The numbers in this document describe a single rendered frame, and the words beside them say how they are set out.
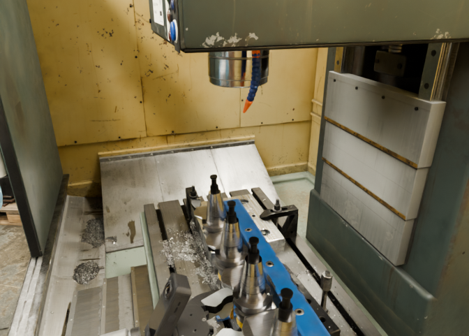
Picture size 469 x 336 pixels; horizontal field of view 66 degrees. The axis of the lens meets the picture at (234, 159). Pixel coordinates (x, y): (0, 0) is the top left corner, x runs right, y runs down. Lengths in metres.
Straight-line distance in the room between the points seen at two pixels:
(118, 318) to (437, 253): 0.96
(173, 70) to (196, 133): 0.38
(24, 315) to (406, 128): 1.22
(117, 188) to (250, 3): 1.46
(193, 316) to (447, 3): 0.73
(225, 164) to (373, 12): 1.46
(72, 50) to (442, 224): 1.66
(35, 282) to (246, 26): 1.10
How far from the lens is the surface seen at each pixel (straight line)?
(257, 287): 0.57
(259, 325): 0.58
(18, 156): 1.36
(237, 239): 0.65
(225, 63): 0.90
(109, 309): 1.33
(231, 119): 2.11
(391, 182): 1.17
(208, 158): 2.07
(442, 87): 1.05
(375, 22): 0.75
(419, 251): 1.21
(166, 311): 0.56
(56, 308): 1.49
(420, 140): 1.06
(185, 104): 2.02
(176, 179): 1.96
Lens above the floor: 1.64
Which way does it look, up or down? 24 degrees down
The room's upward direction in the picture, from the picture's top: straight up
